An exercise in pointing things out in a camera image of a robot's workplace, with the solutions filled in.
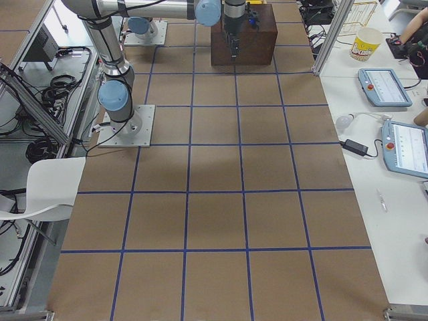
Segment grey robot arm near corn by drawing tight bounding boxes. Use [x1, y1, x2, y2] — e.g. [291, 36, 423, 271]
[128, 17, 157, 35]

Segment dark wooden drawer cabinet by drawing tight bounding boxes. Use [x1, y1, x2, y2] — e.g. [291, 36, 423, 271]
[210, 4, 278, 66]

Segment white light bulb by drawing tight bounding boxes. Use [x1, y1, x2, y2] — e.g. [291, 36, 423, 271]
[335, 114, 357, 131]

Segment popcorn paper bucket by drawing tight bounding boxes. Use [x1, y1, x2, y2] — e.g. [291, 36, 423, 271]
[350, 27, 384, 62]

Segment blue teach pendant far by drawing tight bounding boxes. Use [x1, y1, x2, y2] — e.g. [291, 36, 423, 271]
[357, 68, 413, 108]

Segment blue teach pendant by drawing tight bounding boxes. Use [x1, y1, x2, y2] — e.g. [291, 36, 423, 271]
[381, 120, 427, 179]
[357, 68, 413, 108]

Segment black power adapter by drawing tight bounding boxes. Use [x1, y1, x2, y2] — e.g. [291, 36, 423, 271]
[340, 139, 368, 156]

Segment blue teach pendant near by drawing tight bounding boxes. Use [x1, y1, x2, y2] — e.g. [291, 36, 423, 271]
[381, 120, 427, 179]

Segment cardboard tube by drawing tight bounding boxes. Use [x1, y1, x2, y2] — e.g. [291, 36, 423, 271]
[413, 108, 428, 127]

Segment white plastic chair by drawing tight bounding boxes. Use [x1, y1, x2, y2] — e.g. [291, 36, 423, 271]
[1, 156, 86, 222]

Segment aluminium frame post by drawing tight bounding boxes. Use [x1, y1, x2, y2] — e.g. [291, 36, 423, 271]
[312, 0, 354, 76]

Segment gold wire rack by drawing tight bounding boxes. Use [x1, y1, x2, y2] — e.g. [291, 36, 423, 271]
[339, 1, 377, 36]

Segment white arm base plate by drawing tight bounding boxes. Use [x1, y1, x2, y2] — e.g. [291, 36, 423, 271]
[97, 104, 155, 148]

